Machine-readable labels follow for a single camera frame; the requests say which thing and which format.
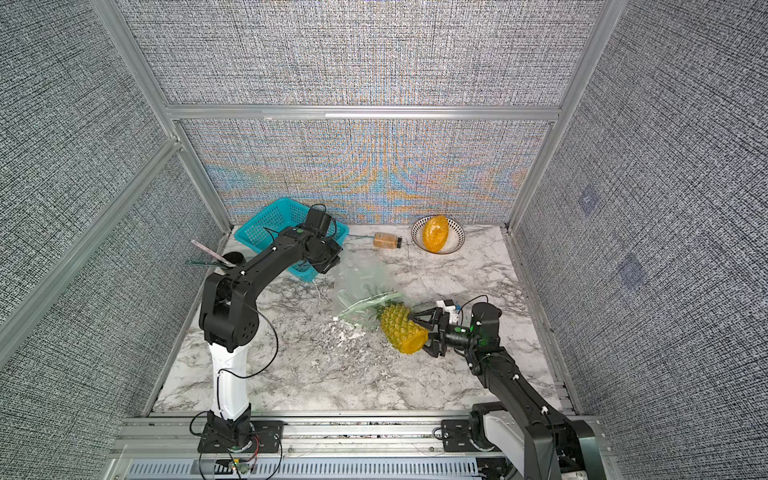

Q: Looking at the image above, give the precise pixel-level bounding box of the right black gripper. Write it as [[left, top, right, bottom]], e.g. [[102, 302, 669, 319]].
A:
[[410, 310, 481, 357]]

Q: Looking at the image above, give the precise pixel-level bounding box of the yellow pineapple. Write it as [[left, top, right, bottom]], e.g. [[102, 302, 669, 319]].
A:
[[362, 292, 429, 355]]

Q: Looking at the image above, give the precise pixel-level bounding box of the clear zip-top bag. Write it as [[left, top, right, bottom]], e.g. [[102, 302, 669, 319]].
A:
[[330, 250, 405, 330]]

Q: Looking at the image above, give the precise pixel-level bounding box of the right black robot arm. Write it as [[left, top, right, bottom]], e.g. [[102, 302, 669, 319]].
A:
[[409, 302, 607, 479]]

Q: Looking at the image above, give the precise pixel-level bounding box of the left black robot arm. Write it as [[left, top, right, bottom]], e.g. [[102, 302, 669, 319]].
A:
[[199, 204, 349, 446]]

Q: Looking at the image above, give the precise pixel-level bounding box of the teal plastic basket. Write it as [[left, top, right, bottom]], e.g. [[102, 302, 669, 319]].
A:
[[234, 198, 349, 283]]

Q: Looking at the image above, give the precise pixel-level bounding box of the small brown glass bottle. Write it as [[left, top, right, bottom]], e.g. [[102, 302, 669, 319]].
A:
[[373, 232, 402, 249]]

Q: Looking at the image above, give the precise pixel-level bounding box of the black pen cup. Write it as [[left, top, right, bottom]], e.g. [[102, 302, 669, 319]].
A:
[[223, 251, 245, 267]]

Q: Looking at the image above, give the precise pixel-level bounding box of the patterned ceramic plate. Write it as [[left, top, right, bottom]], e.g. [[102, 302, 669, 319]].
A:
[[411, 215, 466, 255]]

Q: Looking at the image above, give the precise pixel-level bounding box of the orange fruit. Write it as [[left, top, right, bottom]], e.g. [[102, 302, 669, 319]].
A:
[[422, 215, 450, 253]]

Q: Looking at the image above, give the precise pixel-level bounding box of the dark green pen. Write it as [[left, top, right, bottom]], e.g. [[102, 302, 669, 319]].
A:
[[185, 260, 226, 268]]

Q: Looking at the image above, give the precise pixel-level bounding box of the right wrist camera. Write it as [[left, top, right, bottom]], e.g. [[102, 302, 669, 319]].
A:
[[436, 299, 463, 326]]

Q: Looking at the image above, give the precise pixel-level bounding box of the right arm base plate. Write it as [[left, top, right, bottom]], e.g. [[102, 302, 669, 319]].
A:
[[438, 419, 480, 453]]

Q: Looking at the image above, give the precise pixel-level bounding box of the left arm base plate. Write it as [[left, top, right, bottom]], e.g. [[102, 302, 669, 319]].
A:
[[197, 418, 285, 454]]

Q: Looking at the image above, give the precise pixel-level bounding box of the aluminium front rail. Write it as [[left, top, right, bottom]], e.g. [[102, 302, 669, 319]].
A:
[[99, 411, 521, 479]]

